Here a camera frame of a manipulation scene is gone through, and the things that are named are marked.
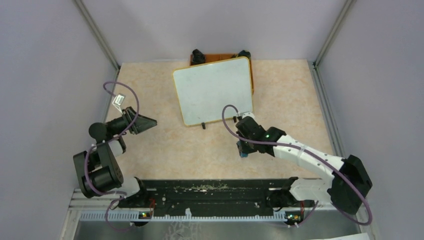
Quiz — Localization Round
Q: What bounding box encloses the dark object in tray right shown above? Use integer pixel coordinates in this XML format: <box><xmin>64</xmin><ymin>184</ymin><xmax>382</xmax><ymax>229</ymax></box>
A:
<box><xmin>236</xmin><ymin>50</ymin><xmax>252</xmax><ymax>60</ymax></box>

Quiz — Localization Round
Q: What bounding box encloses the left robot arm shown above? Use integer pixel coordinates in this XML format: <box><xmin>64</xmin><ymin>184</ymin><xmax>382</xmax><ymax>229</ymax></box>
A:
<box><xmin>73</xmin><ymin>106</ymin><xmax>158</xmax><ymax>198</ymax></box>

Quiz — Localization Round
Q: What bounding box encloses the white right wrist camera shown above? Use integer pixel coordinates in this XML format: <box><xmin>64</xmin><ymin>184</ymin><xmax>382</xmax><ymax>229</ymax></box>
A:
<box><xmin>238</xmin><ymin>112</ymin><xmax>255</xmax><ymax>121</ymax></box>

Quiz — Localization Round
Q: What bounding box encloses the aluminium frame rail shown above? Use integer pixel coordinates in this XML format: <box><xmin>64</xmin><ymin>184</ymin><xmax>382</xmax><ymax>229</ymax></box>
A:
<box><xmin>68</xmin><ymin>188</ymin><xmax>121</xmax><ymax>211</ymax></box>

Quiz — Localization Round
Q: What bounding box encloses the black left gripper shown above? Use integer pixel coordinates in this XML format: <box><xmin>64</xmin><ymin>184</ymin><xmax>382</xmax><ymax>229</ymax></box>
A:
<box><xmin>106</xmin><ymin>105</ymin><xmax>157</xmax><ymax>136</ymax></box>

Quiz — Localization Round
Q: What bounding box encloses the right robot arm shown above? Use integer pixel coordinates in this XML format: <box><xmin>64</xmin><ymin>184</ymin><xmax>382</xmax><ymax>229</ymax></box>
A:
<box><xmin>235</xmin><ymin>116</ymin><xmax>373</xmax><ymax>215</ymax></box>

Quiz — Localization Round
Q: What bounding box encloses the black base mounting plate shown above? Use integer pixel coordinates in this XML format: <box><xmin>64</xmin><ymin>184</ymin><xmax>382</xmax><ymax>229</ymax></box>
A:
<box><xmin>107</xmin><ymin>178</ymin><xmax>315</xmax><ymax>218</ymax></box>

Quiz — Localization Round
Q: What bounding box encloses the white whiteboard with yellow frame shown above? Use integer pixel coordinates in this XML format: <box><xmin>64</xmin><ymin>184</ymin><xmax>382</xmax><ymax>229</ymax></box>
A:
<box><xmin>172</xmin><ymin>56</ymin><xmax>254</xmax><ymax>127</ymax></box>

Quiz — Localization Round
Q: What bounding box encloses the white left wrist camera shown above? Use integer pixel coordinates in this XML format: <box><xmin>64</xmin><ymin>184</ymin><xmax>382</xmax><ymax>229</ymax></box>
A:
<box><xmin>112</xmin><ymin>93</ymin><xmax>126</xmax><ymax>113</ymax></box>

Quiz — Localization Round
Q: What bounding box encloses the black object in tray left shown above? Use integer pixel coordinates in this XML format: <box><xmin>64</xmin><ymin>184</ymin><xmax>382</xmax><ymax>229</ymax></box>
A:
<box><xmin>190</xmin><ymin>49</ymin><xmax>206</xmax><ymax>66</ymax></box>

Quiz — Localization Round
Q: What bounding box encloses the white slotted cable duct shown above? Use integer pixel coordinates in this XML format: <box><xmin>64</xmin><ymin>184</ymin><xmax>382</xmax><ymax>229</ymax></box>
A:
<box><xmin>79</xmin><ymin>210</ymin><xmax>288</xmax><ymax>222</ymax></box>

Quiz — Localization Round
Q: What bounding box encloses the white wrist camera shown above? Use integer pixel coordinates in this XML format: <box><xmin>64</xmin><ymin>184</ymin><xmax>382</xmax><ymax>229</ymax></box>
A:
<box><xmin>112</xmin><ymin>93</ymin><xmax>126</xmax><ymax>113</ymax></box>
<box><xmin>238</xmin><ymin>112</ymin><xmax>255</xmax><ymax>121</ymax></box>

